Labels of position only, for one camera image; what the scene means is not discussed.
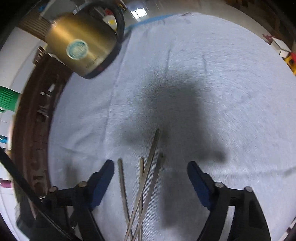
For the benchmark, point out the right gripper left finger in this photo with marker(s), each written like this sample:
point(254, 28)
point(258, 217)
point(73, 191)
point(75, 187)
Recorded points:
point(71, 209)

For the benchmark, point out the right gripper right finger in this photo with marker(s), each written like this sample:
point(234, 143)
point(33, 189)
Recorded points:
point(248, 223)

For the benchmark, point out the green thermos jug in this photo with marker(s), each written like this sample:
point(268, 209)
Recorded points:
point(9, 99)

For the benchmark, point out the carved dark wooden sideboard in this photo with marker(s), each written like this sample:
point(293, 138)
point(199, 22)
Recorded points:
point(33, 120)

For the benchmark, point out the light blue table towel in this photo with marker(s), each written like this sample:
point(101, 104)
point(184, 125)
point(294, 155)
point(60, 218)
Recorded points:
point(220, 96)

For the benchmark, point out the golden electric kettle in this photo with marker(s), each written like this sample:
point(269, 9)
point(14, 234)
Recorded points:
point(84, 44)

